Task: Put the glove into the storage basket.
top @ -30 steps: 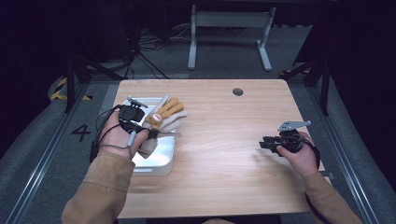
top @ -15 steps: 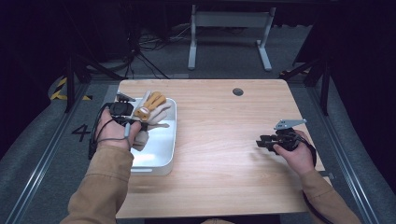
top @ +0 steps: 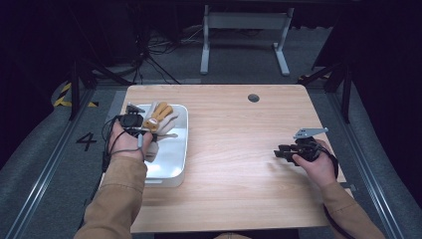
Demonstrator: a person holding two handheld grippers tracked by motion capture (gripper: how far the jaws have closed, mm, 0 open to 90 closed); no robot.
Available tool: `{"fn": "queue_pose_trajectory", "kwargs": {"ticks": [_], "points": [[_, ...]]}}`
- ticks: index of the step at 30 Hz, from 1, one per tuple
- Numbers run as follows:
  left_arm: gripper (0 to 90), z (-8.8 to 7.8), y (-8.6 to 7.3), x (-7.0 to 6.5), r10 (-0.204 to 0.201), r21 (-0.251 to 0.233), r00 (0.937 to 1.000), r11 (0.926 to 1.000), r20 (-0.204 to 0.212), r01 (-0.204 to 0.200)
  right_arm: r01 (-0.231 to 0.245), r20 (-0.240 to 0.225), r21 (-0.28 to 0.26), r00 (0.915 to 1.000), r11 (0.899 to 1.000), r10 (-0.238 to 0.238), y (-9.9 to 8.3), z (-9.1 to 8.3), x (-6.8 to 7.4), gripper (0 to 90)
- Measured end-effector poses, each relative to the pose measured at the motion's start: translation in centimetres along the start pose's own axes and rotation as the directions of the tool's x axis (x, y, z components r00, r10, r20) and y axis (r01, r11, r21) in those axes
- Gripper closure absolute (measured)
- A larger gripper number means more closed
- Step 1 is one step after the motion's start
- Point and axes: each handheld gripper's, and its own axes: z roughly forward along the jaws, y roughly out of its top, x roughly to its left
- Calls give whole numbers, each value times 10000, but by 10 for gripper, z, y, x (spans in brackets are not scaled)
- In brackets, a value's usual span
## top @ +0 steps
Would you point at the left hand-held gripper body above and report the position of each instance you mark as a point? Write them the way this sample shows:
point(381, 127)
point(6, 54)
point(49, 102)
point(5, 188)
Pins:
point(131, 121)

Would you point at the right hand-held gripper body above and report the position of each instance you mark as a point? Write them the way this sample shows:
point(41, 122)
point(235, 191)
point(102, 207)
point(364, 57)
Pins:
point(308, 149)

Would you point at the beige glove with orange fingers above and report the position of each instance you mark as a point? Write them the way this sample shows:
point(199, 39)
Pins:
point(161, 112)
point(168, 124)

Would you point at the white plastic bin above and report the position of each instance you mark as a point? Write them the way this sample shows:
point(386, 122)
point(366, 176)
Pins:
point(172, 156)

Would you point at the person's right hand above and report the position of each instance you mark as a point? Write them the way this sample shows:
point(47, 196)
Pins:
point(320, 169)

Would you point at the person's left hand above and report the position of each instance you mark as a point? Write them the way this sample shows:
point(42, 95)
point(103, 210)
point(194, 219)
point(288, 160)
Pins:
point(126, 144)

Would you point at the gray table grommet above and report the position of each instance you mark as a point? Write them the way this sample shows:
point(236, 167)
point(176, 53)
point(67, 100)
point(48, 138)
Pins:
point(253, 98)

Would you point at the black metal stand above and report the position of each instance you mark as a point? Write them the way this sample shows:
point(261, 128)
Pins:
point(75, 89)
point(346, 96)

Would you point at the yellow and black floor tape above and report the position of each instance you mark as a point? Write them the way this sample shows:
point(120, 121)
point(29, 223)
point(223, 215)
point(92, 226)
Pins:
point(63, 96)

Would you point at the metal floor rail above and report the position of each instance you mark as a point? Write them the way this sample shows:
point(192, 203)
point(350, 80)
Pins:
point(49, 162)
point(365, 166)

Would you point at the gray metal desk frame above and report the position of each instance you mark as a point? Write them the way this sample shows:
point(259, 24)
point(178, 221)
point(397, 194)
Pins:
point(245, 20)

